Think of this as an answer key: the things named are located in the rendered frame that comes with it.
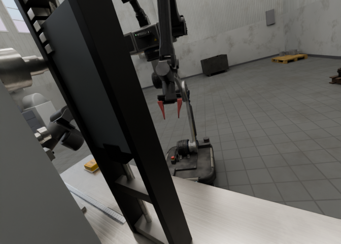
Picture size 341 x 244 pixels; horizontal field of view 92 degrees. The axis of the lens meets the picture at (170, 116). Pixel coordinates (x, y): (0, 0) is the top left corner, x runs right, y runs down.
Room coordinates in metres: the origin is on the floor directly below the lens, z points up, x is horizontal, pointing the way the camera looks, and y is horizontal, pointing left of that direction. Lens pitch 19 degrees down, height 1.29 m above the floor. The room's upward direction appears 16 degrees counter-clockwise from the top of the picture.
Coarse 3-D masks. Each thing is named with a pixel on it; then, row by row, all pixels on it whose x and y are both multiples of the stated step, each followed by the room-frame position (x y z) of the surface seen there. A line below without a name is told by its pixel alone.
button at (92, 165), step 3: (93, 159) 0.74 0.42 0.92; (87, 162) 0.72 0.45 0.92; (90, 162) 0.72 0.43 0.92; (93, 162) 0.71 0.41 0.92; (84, 165) 0.71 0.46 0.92; (87, 165) 0.69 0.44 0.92; (90, 165) 0.69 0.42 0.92; (93, 165) 0.68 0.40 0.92; (96, 165) 0.69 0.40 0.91; (87, 168) 0.69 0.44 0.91; (90, 168) 0.67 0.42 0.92; (93, 168) 0.67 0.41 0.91
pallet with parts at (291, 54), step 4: (280, 52) 6.33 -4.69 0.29; (284, 52) 6.28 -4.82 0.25; (288, 52) 6.23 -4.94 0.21; (292, 52) 5.90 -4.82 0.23; (296, 52) 5.83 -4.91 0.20; (280, 56) 6.33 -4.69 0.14; (284, 56) 6.14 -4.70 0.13; (288, 56) 5.92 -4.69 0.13; (292, 56) 5.72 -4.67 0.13; (296, 56) 5.52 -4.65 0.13; (300, 56) 5.40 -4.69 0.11; (304, 56) 5.38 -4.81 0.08; (272, 60) 6.42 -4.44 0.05; (280, 60) 5.95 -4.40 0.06; (284, 60) 5.53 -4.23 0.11; (288, 60) 5.83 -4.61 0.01; (292, 60) 5.59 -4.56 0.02; (296, 60) 5.43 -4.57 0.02
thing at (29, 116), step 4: (24, 112) 5.44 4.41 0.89; (28, 112) 5.47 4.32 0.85; (32, 112) 5.58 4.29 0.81; (24, 116) 5.31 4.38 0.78; (28, 116) 5.41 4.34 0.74; (32, 116) 5.51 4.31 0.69; (28, 120) 5.35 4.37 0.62; (32, 120) 5.46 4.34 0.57; (36, 120) 5.55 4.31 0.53; (28, 124) 5.29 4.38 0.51; (32, 124) 5.39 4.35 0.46; (36, 124) 5.49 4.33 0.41; (32, 128) 5.32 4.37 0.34; (36, 128) 5.42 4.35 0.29; (36, 132) 5.35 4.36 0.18
